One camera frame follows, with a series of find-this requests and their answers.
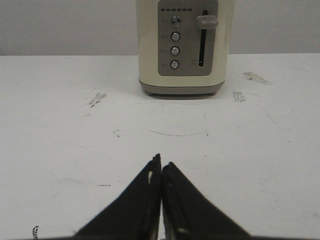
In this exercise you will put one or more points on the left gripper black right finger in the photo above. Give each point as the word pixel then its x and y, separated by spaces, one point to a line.
pixel 187 213

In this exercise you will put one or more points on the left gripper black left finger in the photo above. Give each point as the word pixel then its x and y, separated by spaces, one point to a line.
pixel 136 211

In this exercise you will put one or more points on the cream toaster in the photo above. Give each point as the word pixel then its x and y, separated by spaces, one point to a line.
pixel 183 45

